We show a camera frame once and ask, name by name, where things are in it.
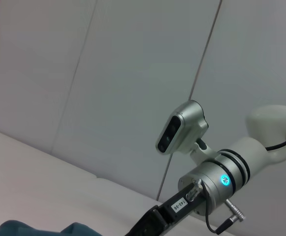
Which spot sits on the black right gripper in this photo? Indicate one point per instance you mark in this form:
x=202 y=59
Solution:
x=180 y=209

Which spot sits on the teal blue t-shirt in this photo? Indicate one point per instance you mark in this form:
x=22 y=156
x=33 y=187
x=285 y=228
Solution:
x=35 y=228

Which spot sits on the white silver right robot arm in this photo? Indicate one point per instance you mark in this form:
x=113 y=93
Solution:
x=231 y=172

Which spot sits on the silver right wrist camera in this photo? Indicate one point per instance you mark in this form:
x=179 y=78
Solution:
x=180 y=127

